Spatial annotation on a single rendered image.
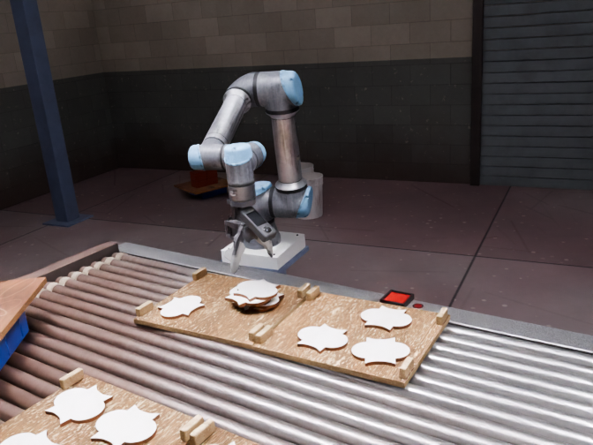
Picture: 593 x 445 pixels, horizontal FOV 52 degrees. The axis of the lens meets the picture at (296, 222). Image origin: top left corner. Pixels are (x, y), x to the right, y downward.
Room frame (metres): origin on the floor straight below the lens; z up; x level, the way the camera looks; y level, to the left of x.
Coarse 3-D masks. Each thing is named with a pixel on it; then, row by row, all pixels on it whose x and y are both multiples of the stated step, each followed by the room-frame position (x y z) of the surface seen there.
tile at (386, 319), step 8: (368, 312) 1.50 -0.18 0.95; (376, 312) 1.49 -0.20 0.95; (384, 312) 1.49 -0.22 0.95; (392, 312) 1.48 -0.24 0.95; (400, 312) 1.48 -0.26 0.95; (368, 320) 1.45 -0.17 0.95; (376, 320) 1.45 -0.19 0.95; (384, 320) 1.44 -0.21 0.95; (392, 320) 1.44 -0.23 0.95; (400, 320) 1.44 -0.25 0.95; (408, 320) 1.43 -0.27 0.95; (384, 328) 1.41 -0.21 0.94; (392, 328) 1.40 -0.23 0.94; (400, 328) 1.40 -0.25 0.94
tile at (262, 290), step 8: (264, 280) 1.67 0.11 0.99; (240, 288) 1.63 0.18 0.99; (248, 288) 1.62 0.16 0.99; (256, 288) 1.62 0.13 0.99; (264, 288) 1.62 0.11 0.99; (272, 288) 1.61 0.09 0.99; (240, 296) 1.59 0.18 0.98; (248, 296) 1.57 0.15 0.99; (256, 296) 1.57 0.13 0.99; (264, 296) 1.56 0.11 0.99; (272, 296) 1.56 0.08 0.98
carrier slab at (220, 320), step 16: (192, 288) 1.77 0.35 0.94; (208, 288) 1.76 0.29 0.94; (224, 288) 1.75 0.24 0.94; (288, 288) 1.71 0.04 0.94; (160, 304) 1.67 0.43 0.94; (208, 304) 1.65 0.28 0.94; (224, 304) 1.64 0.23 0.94; (288, 304) 1.60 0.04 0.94; (144, 320) 1.57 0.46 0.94; (160, 320) 1.57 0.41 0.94; (176, 320) 1.56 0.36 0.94; (192, 320) 1.55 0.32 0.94; (208, 320) 1.54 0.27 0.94; (224, 320) 1.54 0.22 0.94; (240, 320) 1.53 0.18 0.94; (256, 320) 1.52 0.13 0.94; (272, 320) 1.51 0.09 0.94; (208, 336) 1.46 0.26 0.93; (224, 336) 1.44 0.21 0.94; (240, 336) 1.43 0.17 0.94
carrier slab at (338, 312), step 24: (312, 312) 1.54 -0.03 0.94; (336, 312) 1.53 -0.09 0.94; (360, 312) 1.52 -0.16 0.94; (408, 312) 1.50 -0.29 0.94; (432, 312) 1.49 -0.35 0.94; (288, 336) 1.41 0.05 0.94; (360, 336) 1.38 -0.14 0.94; (384, 336) 1.37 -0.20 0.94; (408, 336) 1.36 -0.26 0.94; (432, 336) 1.35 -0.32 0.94; (312, 360) 1.29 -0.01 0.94; (336, 360) 1.28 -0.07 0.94
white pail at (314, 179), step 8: (304, 176) 5.45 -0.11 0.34; (312, 176) 5.44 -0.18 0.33; (320, 176) 5.36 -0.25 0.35; (312, 184) 5.17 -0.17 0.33; (320, 184) 5.23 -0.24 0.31; (320, 192) 5.24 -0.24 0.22; (312, 200) 5.18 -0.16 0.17; (320, 200) 5.24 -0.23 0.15; (312, 208) 5.19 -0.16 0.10; (320, 208) 5.24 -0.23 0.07; (312, 216) 5.19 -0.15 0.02
